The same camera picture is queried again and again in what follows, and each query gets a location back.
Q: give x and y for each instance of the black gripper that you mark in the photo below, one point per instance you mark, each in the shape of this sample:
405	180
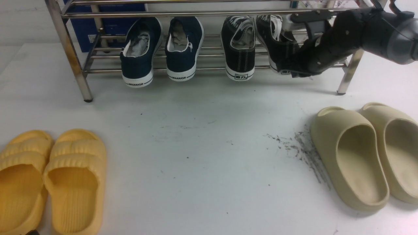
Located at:
321	53

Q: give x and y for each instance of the black canvas sneaker white laces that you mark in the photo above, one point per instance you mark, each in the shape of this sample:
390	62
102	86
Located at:
275	33

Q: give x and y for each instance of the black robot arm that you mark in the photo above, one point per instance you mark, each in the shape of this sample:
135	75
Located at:
392	36

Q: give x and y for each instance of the colourful poster behind rack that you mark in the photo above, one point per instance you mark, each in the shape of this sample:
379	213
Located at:
331	5

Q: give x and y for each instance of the blue box behind rack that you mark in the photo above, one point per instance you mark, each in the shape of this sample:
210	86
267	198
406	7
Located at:
86	28

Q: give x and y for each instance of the beige foam slide left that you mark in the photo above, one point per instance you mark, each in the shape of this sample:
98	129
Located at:
347	144

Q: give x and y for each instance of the beige foam slide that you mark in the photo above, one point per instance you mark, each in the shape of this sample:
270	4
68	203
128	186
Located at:
397	140
347	144

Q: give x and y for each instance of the beige foam slide right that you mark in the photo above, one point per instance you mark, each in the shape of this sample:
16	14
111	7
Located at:
397	140

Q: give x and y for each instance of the navy sneaker right of pair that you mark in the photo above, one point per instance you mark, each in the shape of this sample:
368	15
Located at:
183	45

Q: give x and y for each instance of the navy sneaker of pair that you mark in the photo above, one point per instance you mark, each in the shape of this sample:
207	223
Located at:
143	40
183	45

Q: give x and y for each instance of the navy sneaker left of pair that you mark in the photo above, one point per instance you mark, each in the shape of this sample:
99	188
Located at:
143	40

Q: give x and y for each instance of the yellow ridged slide inner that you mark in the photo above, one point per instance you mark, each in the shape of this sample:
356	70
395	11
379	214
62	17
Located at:
75	178

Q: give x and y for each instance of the yellow ridged slide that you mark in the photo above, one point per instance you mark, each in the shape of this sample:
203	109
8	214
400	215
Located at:
23	194
75	178

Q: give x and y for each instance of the yellow ridged slide outer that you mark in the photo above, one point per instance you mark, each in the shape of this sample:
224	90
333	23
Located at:
23	194

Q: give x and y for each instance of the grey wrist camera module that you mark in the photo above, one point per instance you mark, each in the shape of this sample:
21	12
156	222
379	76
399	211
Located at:
300	20

